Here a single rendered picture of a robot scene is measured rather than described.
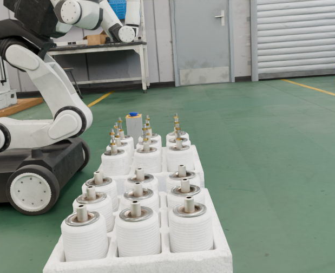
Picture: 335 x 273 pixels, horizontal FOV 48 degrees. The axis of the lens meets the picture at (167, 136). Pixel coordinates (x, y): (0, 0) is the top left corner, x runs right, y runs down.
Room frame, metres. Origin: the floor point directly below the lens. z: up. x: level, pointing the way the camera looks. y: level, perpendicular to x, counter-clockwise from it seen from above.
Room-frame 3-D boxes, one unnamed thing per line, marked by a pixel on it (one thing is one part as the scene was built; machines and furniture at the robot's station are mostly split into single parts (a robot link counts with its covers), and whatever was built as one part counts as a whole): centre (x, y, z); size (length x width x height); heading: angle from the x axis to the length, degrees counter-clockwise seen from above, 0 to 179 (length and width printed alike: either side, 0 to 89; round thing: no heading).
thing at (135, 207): (0.77, 0.08, 0.26); 0.02 x 0.02 x 0.03
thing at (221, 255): (0.89, 0.08, 0.09); 0.39 x 0.39 x 0.18; 1
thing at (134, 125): (1.72, 0.15, 0.16); 0.07 x 0.07 x 0.31; 89
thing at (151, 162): (1.32, 0.08, 0.16); 0.10 x 0.10 x 0.18
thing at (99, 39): (6.14, 0.98, 0.87); 0.40 x 0.30 x 0.23; 73
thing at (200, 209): (0.77, -0.04, 0.25); 0.08 x 0.08 x 0.01
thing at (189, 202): (0.77, -0.04, 0.26); 0.02 x 0.02 x 0.03
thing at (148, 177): (1.01, 0.08, 0.25); 0.08 x 0.08 x 0.01
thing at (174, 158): (1.31, -0.04, 0.16); 0.10 x 0.10 x 0.18
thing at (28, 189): (1.41, 0.55, 0.10); 0.20 x 0.05 x 0.20; 87
